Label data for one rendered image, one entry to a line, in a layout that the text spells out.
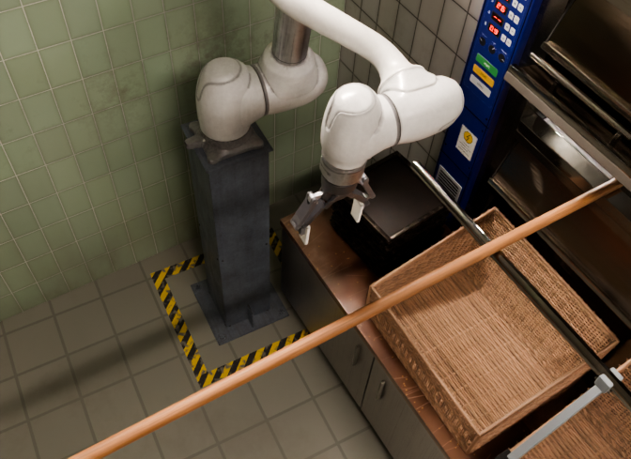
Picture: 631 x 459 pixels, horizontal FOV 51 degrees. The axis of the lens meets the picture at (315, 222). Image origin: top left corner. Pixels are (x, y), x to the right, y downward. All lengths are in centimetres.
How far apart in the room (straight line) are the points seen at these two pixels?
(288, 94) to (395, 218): 54
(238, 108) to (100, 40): 53
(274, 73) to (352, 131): 77
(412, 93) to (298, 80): 71
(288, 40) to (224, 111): 27
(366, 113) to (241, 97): 79
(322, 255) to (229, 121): 64
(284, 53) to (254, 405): 141
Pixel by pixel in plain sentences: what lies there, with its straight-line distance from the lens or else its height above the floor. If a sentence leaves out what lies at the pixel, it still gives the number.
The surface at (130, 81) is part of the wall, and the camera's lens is 235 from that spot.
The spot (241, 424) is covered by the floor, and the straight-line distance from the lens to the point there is 266.
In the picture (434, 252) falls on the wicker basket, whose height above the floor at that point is 76.
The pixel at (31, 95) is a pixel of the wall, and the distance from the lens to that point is 227.
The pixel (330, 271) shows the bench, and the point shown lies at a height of 58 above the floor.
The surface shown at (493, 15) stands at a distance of 194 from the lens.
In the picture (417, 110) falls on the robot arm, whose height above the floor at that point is 166.
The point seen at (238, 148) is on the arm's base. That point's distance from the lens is 203.
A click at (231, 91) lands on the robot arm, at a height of 124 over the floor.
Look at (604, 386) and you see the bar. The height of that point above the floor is 116.
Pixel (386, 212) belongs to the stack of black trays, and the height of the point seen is 80.
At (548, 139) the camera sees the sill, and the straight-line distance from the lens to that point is 199.
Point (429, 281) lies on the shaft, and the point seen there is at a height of 120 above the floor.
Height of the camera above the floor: 249
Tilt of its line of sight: 53 degrees down
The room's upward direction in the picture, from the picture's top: 5 degrees clockwise
